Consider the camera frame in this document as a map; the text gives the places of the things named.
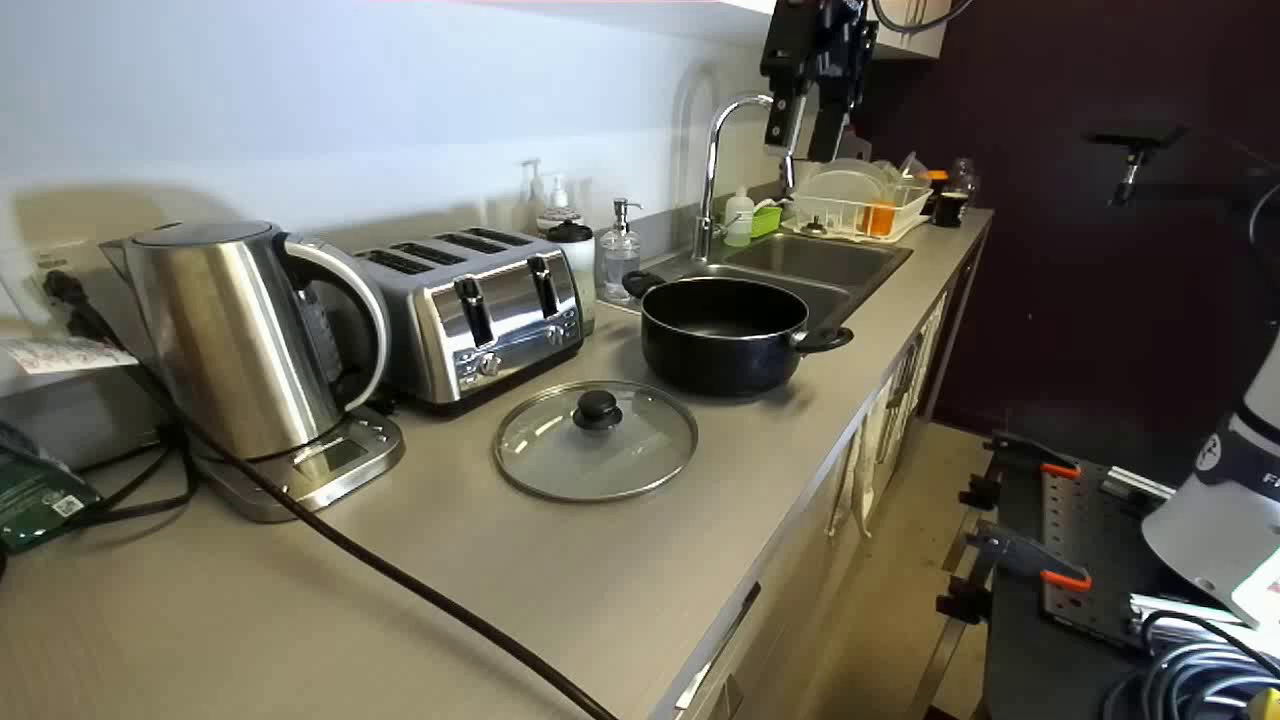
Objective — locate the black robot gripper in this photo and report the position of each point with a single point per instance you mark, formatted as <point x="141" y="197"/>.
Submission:
<point x="818" y="42"/>

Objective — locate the round glass lid black knob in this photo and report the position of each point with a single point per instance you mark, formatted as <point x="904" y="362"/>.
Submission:
<point x="645" y="455"/>

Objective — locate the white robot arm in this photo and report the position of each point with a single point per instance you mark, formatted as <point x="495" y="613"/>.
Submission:
<point x="1221" y="513"/>

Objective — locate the black cooking pot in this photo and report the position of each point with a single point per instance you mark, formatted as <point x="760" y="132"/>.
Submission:
<point x="721" y="353"/>

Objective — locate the white jar black lid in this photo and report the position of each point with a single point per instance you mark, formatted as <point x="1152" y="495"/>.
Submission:
<point x="574" y="255"/>

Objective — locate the white dish rack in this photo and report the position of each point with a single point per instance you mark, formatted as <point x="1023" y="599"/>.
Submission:
<point x="855" y="194"/>

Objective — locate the green sponge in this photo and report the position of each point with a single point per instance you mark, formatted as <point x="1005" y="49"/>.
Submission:
<point x="766" y="223"/>

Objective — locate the chrome sink faucet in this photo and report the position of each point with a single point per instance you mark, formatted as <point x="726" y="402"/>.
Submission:
<point x="710" y="172"/>

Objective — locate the orange cup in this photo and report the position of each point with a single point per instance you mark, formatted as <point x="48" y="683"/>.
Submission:
<point x="877" y="223"/>

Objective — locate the stainless steel double sink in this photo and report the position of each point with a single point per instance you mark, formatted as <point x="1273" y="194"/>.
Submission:
<point x="824" y="263"/>

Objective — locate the clear soap pump dispenser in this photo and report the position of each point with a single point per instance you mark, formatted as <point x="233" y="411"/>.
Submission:
<point x="619" y="263"/>

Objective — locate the clear glass bottle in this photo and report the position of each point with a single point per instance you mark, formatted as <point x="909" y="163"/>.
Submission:
<point x="534" y="194"/>

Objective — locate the stainless steel four-slot toaster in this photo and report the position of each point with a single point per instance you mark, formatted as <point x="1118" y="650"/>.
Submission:
<point x="495" y="327"/>

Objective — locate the black clamp orange tip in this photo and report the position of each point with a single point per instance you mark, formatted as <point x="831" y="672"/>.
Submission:
<point x="1035" y="560"/>
<point x="1023" y="482"/>

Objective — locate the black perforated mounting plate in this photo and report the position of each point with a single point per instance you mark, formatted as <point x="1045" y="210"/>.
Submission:
<point x="1087" y="547"/>

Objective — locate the steel kettle base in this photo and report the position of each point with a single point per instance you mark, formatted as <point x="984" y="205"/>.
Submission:
<point x="345" y="463"/>

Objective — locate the stainless steel electric kettle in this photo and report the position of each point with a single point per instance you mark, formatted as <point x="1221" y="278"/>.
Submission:
<point x="226" y="343"/>

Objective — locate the black plug adapter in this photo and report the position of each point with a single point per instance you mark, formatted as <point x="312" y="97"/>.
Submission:
<point x="82" y="304"/>

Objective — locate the white box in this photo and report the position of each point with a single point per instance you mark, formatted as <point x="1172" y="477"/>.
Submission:
<point x="67" y="402"/>

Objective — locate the green circuit board package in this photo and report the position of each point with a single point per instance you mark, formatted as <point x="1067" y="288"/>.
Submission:
<point x="40" y="506"/>

